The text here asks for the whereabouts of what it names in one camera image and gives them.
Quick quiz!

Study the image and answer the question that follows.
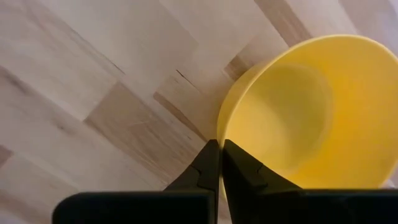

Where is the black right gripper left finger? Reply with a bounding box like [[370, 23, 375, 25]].
[[51, 139, 221, 224]]

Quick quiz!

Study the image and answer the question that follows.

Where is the yellow plastic bowl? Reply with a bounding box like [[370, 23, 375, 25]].
[[216, 34, 398, 200]]

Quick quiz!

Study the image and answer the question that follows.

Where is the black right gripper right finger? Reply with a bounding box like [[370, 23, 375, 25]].
[[221, 139, 398, 224]]

